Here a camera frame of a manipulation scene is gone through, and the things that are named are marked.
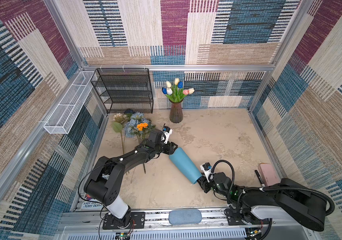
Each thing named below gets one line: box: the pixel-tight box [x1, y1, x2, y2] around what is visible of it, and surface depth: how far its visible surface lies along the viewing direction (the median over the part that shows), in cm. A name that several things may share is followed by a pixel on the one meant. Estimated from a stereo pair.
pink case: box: [258, 163, 281, 187], surface depth 89 cm
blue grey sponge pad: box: [168, 208, 203, 225], surface depth 74 cm
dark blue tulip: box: [177, 81, 184, 96], surface depth 96 cm
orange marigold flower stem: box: [137, 122, 149, 131], surface depth 98 cm
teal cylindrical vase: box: [169, 147, 202, 185], surface depth 88 cm
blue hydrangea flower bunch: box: [124, 112, 152, 143], surface depth 102 cm
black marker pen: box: [254, 169, 266, 187], surface depth 88 cm
